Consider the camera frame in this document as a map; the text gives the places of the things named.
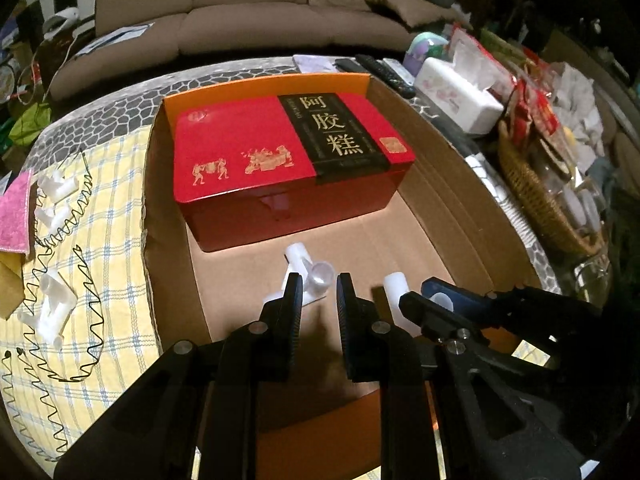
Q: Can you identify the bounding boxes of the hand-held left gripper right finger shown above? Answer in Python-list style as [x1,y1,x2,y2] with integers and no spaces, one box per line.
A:
[336,272,586,480]

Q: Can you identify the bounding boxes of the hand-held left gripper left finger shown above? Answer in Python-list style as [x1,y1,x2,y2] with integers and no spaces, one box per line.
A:
[52,272,304,480]

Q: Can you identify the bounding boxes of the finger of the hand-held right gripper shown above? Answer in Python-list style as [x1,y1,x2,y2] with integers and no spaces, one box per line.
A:
[399,291,482,350]
[421,280,499,319]

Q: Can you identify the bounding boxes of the white plastic pipe connector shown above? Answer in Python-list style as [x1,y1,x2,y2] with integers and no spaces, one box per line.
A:
[272,242,334,307]
[40,169,82,199]
[384,272,454,337]
[42,269,79,308]
[34,205,69,232]
[17,302,67,347]

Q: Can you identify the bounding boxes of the cardboard box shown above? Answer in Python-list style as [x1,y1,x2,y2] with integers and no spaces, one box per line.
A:
[142,72,545,438]

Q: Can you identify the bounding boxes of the red gift box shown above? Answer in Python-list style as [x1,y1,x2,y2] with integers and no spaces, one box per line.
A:
[172,92,417,254]

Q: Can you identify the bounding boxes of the black wire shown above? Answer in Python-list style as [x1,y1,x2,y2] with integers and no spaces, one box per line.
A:
[0,244,104,463]

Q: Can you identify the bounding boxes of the wicker basket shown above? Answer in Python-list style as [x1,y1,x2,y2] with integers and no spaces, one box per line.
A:
[497,125,610,257]

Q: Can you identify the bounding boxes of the white tissue box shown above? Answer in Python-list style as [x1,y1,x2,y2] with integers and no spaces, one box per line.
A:
[415,42,504,134]

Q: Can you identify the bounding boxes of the red snack bag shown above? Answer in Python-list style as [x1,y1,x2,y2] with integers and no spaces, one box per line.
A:
[500,72,562,137]

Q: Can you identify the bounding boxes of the yellow checked tablecloth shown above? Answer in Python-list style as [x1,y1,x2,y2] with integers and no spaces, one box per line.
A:
[0,125,167,466]

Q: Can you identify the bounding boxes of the long black remote control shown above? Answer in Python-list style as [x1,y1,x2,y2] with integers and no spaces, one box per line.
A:
[356,55,417,99]

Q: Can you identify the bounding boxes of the white remote control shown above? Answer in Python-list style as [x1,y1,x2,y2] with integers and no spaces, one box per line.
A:
[382,58,416,81]

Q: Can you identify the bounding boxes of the pastel dome toy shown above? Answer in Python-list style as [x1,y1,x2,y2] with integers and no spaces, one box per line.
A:
[402,32,449,74]

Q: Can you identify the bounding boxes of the white fittings on cloth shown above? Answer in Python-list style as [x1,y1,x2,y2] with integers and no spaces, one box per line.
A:
[30,150,102,261]

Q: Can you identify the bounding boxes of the pale tissue packet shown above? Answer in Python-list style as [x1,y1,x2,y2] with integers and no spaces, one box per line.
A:
[292,54,342,74]

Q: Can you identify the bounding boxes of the brown cushion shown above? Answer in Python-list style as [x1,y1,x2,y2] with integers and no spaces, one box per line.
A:
[360,0,454,29]

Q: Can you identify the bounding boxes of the brown sofa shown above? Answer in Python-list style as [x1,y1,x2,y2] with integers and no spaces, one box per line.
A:
[50,0,451,103]

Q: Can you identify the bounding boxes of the pink cloth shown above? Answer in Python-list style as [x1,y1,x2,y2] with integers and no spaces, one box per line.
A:
[0,169,35,254]

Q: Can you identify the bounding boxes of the green bag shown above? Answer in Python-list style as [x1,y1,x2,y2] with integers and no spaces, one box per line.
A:
[10,102,54,144]

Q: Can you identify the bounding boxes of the papers on sofa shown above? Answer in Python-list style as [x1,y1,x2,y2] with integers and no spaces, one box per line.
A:
[75,22,157,57]

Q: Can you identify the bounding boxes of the white handheld appliance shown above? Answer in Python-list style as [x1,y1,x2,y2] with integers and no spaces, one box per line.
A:
[42,7,82,42]

